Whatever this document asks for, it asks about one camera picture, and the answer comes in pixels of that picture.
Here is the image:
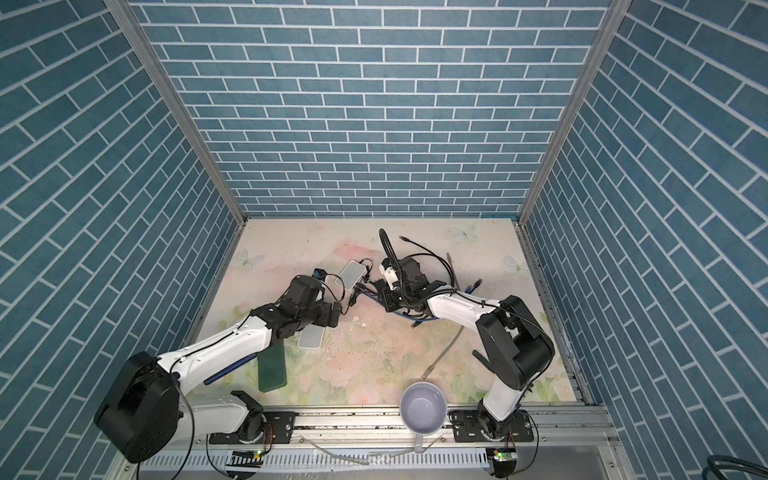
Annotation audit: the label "blue ethernet cable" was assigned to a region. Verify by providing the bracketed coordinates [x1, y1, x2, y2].
[353, 290, 442, 329]

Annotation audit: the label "black thick cable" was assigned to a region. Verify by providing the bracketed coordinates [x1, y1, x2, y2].
[398, 235, 481, 319]

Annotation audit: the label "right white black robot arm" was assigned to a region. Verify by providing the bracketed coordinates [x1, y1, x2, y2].
[373, 257, 555, 422]

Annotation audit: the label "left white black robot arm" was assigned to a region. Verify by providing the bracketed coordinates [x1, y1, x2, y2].
[94, 275, 342, 464]

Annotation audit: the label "lavender mug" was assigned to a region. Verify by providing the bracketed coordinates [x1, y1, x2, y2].
[399, 381, 448, 453]

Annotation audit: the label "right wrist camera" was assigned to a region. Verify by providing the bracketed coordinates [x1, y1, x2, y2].
[379, 265, 400, 290]

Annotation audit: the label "green network switch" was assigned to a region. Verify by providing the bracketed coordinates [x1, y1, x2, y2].
[257, 343, 287, 393]

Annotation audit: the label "grey ethernet cable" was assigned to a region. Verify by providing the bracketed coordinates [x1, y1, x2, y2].
[421, 251, 466, 380]

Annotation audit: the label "green handled pliers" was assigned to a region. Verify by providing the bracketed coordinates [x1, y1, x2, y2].
[472, 350, 493, 372]

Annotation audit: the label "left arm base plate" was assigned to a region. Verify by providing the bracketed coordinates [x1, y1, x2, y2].
[209, 411, 297, 446]

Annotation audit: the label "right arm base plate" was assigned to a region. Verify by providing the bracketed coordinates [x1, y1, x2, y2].
[448, 409, 535, 443]

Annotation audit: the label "aluminium frame rail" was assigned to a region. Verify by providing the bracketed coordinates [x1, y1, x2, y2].
[107, 404, 634, 479]

